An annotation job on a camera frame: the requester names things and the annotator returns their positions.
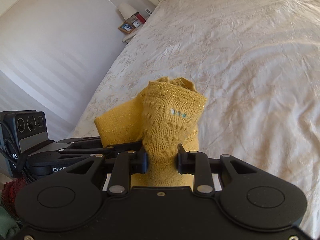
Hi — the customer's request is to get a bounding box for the yellow knit sweater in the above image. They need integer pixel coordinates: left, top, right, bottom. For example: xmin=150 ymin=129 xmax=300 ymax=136
xmin=94 ymin=77 xmax=207 ymax=187

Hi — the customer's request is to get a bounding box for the left white nightstand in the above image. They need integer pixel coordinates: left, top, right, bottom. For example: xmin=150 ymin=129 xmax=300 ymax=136
xmin=123 ymin=28 xmax=140 ymax=44

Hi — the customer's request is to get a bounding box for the white embroidered bedspread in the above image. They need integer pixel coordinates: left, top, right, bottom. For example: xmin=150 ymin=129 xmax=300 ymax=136
xmin=73 ymin=0 xmax=319 ymax=238

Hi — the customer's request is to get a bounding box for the small desk clock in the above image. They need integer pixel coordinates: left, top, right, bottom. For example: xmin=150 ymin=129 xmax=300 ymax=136
xmin=132 ymin=20 xmax=142 ymax=28

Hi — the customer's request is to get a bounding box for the white bedside lamp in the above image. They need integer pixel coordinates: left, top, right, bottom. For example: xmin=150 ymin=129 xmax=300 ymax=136
xmin=118 ymin=2 xmax=137 ymax=20

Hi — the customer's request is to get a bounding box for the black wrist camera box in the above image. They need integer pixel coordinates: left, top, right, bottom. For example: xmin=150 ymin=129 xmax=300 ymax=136
xmin=1 ymin=110 xmax=52 ymax=178

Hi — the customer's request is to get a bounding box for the wooden picture frame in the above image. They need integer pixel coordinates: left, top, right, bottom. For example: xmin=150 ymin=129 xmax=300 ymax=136
xmin=118 ymin=21 xmax=135 ymax=34

